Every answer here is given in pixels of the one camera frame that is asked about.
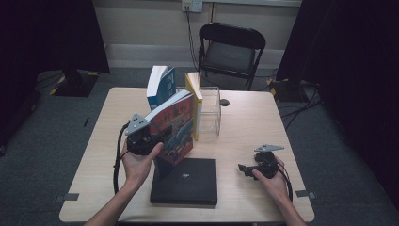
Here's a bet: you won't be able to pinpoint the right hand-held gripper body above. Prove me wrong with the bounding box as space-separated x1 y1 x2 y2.
254 144 285 179

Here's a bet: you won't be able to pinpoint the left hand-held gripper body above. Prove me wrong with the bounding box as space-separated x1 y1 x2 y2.
125 113 161 156

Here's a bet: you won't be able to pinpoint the red illustrated book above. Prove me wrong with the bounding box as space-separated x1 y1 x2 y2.
144 89 196 167

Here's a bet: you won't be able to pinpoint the yellow book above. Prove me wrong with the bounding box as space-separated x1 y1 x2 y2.
184 72 204 141

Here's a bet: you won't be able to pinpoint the thick blue book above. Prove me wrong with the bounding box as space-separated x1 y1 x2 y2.
146 65 177 111

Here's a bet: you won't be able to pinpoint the clear acrylic book rack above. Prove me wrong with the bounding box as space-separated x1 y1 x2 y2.
176 86 222 137

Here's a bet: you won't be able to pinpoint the black book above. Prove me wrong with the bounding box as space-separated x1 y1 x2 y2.
150 157 218 206

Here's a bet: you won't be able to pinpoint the person's right hand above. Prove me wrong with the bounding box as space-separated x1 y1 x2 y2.
251 155 291 205

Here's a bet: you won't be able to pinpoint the person's left hand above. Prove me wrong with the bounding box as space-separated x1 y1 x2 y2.
120 141 165 189

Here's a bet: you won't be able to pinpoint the grey tape strip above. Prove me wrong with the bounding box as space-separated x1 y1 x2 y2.
295 189 316 200
56 192 80 203

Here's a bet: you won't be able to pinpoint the black stand base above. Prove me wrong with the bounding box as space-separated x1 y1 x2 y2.
272 78 304 103
53 69 100 98

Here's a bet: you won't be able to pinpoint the black folding chair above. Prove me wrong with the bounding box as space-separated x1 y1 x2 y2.
196 22 267 92

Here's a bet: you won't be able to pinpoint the black curtain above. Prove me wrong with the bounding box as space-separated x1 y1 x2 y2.
276 0 399 202
0 0 111 149

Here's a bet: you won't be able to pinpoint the right hand-held gripper cable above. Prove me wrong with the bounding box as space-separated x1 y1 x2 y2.
277 164 295 203

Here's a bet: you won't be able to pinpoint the hand-held gripper cable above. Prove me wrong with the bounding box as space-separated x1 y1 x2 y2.
112 121 131 195
277 164 295 203

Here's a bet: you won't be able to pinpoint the left hand-held gripper cable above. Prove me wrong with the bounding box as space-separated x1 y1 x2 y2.
112 121 131 195

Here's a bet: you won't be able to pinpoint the black floor cables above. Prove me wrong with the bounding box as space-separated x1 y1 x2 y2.
280 79 324 131

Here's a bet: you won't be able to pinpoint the black power cable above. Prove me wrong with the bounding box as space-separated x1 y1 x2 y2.
184 6 201 73

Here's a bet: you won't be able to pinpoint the white wall socket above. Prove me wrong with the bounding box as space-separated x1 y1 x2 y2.
182 0 203 13

